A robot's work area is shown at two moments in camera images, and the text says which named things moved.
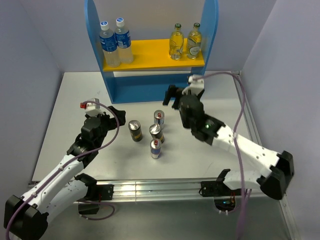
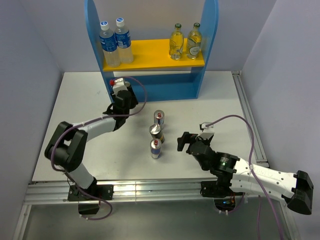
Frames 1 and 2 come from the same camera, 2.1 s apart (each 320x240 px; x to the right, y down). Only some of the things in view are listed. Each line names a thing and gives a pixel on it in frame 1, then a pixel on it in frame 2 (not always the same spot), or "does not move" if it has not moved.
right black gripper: (173, 92) → (186, 137)
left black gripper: (112, 123) → (133, 101)
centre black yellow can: (156, 133) does not move
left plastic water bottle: (109, 45) does not move
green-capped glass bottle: (176, 43) does not move
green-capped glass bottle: (194, 42) does not move
